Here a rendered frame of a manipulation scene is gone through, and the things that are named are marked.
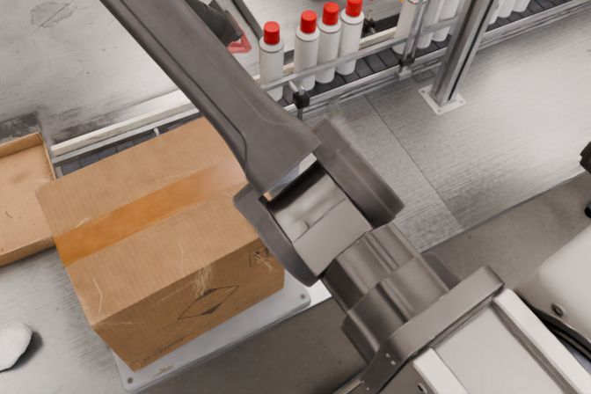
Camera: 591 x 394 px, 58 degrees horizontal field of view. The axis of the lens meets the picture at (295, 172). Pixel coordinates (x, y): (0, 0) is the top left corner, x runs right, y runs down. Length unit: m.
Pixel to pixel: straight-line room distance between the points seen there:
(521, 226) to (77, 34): 1.69
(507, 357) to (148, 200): 0.59
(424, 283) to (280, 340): 1.54
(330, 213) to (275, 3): 1.11
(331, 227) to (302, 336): 1.51
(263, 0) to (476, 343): 1.23
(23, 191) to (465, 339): 1.04
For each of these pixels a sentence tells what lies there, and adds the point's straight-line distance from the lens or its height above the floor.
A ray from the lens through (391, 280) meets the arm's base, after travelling 0.36.
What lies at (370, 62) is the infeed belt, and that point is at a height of 0.88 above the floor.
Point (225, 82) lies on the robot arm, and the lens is 0.40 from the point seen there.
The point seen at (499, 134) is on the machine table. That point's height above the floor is 0.83.
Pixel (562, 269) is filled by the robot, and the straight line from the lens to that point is 0.36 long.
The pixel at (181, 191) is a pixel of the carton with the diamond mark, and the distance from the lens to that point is 0.82.
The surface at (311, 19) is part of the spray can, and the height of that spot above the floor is 1.08.
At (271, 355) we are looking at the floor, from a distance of 1.87.
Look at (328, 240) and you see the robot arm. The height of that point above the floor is 1.47.
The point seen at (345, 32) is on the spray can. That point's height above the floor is 1.01.
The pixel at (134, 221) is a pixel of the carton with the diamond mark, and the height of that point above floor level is 1.12.
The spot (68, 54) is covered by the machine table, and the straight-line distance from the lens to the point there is 1.48.
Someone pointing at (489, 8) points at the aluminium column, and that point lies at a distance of 1.17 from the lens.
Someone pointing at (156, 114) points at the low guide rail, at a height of 0.91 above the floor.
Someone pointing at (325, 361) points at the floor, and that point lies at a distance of 1.87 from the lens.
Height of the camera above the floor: 1.81
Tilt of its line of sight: 57 degrees down
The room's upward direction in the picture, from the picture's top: 4 degrees clockwise
